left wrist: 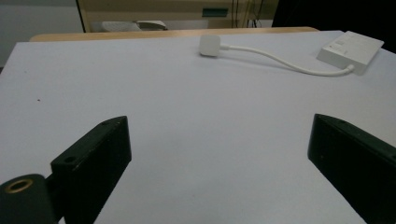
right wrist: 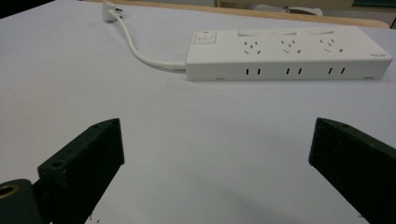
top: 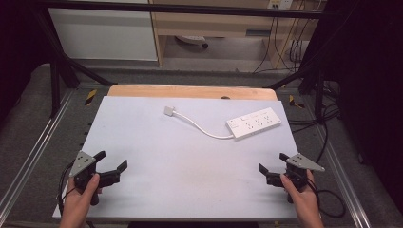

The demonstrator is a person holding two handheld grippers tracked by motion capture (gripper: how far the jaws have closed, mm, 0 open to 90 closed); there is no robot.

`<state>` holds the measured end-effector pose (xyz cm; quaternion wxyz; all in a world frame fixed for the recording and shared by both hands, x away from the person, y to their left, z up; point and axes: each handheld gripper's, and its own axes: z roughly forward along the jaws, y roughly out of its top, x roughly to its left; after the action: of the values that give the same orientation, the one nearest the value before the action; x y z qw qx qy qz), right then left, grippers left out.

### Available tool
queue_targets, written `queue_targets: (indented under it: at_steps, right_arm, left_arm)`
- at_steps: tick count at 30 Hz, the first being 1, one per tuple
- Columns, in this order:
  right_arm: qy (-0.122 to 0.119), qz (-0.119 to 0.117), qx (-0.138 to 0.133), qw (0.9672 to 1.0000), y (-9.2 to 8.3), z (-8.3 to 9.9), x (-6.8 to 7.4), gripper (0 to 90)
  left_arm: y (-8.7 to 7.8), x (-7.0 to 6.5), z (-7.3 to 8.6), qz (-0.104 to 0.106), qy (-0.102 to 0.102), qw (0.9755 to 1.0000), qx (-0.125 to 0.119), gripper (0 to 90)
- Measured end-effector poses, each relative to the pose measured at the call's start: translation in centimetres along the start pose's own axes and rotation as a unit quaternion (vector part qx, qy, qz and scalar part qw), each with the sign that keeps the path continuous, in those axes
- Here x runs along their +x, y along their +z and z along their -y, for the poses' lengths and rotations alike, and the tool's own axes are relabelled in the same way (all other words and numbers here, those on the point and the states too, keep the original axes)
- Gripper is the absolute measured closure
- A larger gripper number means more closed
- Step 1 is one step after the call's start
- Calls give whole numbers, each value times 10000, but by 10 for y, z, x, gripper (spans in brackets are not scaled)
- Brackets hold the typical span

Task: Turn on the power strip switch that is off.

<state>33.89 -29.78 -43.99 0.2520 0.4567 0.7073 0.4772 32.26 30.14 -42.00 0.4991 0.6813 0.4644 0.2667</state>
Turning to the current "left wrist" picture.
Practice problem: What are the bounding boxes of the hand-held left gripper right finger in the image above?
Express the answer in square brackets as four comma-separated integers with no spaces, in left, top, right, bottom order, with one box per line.
[307,113,396,224]

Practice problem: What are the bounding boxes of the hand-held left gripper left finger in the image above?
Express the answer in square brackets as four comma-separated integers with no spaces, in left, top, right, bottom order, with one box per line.
[49,115,133,224]

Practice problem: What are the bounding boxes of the white flat adapter box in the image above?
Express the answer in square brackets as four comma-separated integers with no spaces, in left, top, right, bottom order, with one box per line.
[316,30,386,76]

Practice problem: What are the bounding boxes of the white square plug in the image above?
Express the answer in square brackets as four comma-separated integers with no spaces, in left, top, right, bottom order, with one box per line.
[199,35,222,58]

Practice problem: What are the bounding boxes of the white cable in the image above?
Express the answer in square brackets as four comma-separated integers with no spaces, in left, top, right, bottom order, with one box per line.
[219,44,356,77]

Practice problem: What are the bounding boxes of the dark hanging cables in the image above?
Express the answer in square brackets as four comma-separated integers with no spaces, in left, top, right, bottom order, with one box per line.
[231,0,265,29]

